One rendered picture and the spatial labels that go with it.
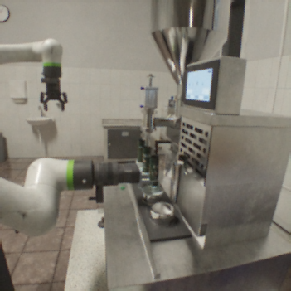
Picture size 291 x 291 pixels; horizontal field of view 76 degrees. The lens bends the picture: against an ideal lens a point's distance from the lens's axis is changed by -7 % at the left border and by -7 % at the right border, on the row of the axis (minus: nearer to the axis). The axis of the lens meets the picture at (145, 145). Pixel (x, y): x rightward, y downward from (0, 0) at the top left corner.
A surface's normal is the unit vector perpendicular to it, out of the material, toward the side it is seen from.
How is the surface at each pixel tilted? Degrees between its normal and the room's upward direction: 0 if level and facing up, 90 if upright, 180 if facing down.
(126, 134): 90
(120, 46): 90
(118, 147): 91
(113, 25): 90
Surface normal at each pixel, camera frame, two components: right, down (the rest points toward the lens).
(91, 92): 0.21, 0.26
